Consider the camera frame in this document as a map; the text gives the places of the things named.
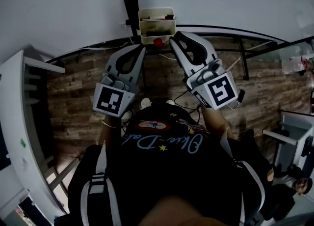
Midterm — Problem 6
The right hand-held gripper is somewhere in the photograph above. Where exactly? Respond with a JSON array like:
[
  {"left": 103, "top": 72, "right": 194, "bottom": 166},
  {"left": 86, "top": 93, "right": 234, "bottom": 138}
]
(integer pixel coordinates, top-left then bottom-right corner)
[{"left": 169, "top": 31, "right": 239, "bottom": 111}]

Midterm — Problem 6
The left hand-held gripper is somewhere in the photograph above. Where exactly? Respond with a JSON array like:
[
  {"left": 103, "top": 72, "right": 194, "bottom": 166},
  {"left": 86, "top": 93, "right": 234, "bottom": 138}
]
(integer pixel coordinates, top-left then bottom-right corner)
[{"left": 92, "top": 44, "right": 147, "bottom": 118}]

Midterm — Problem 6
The person's left forearm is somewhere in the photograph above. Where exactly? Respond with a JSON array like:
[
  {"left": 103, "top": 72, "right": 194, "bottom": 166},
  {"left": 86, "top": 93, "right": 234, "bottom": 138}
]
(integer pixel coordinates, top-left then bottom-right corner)
[{"left": 98, "top": 115, "right": 124, "bottom": 147}]

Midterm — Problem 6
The person's right forearm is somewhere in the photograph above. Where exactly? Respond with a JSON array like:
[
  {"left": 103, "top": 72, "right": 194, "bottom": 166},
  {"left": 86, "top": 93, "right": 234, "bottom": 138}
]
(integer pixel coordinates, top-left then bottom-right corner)
[{"left": 201, "top": 105, "right": 229, "bottom": 140}]

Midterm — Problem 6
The cream plastic desk organizer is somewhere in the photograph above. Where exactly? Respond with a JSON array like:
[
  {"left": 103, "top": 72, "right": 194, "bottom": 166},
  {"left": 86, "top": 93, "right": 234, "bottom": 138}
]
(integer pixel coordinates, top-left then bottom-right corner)
[{"left": 137, "top": 6, "right": 177, "bottom": 45}]

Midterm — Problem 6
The beige stick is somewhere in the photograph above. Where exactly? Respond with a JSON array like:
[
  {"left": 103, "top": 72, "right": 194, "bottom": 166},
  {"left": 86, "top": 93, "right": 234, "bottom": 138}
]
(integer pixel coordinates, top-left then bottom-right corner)
[{"left": 226, "top": 56, "right": 243, "bottom": 71}]

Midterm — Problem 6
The person's left white shoe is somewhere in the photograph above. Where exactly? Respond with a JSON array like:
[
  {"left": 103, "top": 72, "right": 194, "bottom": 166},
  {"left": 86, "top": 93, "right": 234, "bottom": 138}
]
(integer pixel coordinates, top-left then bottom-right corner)
[{"left": 140, "top": 97, "right": 152, "bottom": 109}]

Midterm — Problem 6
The frosted glass door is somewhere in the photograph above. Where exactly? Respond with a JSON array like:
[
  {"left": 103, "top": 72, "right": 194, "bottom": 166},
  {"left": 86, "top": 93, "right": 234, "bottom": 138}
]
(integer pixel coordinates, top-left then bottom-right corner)
[{"left": 242, "top": 35, "right": 314, "bottom": 64}]

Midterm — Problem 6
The clear plastic bag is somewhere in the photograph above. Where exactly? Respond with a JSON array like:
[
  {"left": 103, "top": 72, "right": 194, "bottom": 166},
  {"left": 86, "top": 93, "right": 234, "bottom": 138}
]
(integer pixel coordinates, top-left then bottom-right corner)
[{"left": 279, "top": 48, "right": 314, "bottom": 76}]

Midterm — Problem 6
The black printed T-shirt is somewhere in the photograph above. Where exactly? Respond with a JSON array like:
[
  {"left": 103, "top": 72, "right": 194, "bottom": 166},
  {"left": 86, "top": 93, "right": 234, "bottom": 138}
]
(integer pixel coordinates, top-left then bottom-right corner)
[{"left": 67, "top": 103, "right": 243, "bottom": 226}]

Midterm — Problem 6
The white shelf unit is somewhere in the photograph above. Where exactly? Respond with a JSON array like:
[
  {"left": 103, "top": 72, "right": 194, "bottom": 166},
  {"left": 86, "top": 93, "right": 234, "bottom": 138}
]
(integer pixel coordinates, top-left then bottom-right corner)
[{"left": 0, "top": 45, "right": 82, "bottom": 226}]

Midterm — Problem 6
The small white desk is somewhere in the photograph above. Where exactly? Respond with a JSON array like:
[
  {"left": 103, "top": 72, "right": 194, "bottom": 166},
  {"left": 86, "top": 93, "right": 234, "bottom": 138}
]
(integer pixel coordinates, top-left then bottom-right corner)
[{"left": 262, "top": 110, "right": 314, "bottom": 170}]

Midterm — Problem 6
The dark blue panel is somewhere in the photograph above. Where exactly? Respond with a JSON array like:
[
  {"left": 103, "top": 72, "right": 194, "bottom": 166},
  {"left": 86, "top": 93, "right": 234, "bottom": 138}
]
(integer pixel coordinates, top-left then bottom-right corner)
[{"left": 0, "top": 126, "right": 12, "bottom": 172}]

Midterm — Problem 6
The person's face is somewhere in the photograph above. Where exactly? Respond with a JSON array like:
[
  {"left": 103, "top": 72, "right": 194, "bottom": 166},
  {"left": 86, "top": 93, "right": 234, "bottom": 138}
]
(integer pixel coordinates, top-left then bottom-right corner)
[{"left": 138, "top": 195, "right": 221, "bottom": 226}]

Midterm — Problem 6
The long white power cable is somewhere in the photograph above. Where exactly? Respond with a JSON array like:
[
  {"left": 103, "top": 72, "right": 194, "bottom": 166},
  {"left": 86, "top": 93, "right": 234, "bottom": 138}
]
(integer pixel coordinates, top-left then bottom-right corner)
[{"left": 129, "top": 35, "right": 178, "bottom": 61}]

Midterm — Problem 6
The black cable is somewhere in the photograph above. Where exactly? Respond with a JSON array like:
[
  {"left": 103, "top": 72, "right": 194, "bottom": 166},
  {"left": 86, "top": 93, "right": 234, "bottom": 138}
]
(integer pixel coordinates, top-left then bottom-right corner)
[{"left": 174, "top": 89, "right": 202, "bottom": 110}]

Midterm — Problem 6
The gold bracelet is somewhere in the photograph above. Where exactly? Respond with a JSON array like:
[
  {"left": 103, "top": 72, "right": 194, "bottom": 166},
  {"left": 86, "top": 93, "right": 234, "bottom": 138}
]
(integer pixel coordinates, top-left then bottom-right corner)
[{"left": 102, "top": 120, "right": 122, "bottom": 130}]

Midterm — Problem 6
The white charging cable loop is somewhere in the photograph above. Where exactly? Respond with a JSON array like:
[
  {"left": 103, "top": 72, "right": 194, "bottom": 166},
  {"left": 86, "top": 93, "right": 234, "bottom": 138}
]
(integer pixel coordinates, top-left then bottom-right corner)
[{"left": 226, "top": 99, "right": 240, "bottom": 111}]

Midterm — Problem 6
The grey harness strap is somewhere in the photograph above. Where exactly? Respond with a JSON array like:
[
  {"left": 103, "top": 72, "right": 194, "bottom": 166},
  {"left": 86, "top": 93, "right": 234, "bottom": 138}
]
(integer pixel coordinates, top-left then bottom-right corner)
[
  {"left": 219, "top": 126, "right": 266, "bottom": 226},
  {"left": 80, "top": 140, "right": 122, "bottom": 226}
]

